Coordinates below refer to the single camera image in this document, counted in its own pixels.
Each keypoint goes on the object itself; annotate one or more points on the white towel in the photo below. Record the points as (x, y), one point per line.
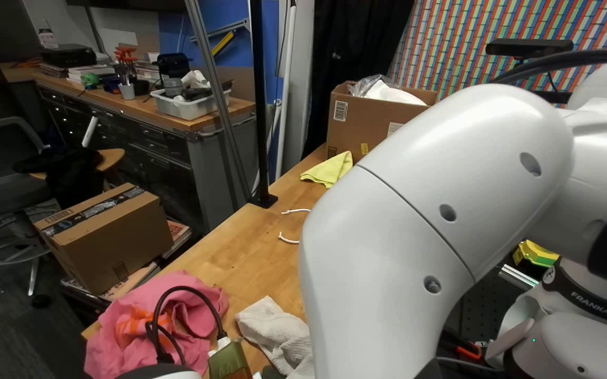
(275, 328)

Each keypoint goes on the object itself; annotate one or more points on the grey metal pole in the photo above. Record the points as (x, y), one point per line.
(215, 85)

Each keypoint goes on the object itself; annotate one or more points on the black vertical pole with base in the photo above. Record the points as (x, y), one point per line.
(262, 106)

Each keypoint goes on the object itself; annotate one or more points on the black case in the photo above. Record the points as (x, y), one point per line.
(67, 55)

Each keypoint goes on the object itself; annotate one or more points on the large cardboard box with label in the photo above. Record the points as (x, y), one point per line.
(359, 119)

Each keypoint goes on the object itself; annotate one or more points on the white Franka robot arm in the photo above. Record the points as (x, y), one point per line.
(421, 212)

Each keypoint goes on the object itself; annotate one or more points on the wooden stool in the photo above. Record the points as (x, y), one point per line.
(110, 159)

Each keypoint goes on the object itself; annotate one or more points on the grey office chair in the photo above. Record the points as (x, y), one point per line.
(0, 193)

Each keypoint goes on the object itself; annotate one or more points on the small red object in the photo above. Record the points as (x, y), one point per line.
(125, 53)

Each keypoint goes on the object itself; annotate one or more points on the yellow-green cloth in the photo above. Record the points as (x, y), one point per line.
(331, 170)

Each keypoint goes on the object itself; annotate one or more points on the white plastic bin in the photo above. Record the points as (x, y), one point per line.
(185, 106)

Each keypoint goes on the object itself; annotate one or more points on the yellow red emergency stop button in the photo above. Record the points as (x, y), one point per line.
(535, 254)

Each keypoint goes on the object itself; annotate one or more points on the cardboard box with printed tape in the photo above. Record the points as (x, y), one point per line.
(110, 242)

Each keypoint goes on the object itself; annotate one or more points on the grey cabinet with wooden countertop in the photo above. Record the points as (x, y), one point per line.
(145, 150)

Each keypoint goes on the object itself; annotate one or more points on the white cup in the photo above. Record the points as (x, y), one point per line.
(127, 92)

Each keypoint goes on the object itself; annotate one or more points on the black garment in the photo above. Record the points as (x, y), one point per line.
(67, 175)

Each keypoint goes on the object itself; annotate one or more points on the pink shirt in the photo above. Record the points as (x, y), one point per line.
(121, 328)

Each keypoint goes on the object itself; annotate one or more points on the black countertop appliance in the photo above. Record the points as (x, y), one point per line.
(174, 66)

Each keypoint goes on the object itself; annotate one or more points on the black stereo camera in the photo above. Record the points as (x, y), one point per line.
(527, 47)

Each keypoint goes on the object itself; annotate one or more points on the white plastic bag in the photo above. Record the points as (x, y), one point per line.
(387, 92)

